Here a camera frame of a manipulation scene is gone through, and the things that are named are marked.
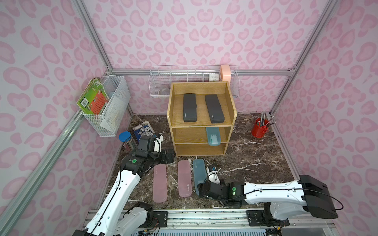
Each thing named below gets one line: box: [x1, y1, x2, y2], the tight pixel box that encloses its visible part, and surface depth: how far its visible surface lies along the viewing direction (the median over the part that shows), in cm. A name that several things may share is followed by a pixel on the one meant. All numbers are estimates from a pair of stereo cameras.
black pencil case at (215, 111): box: [204, 94, 225, 124], surface depth 80 cm
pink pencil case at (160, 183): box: [153, 164, 168, 204], surface depth 86 cm
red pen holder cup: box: [251, 117, 270, 139], surface depth 103 cm
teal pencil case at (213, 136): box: [206, 126, 221, 147], surface depth 85 cm
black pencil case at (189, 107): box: [183, 93, 197, 123], surface depth 80 cm
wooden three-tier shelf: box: [166, 81, 238, 157], surface depth 84 cm
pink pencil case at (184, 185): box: [177, 159, 192, 198], surface depth 86 cm
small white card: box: [208, 73, 220, 82], surface depth 94 cm
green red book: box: [76, 77, 110, 115], surface depth 73 cm
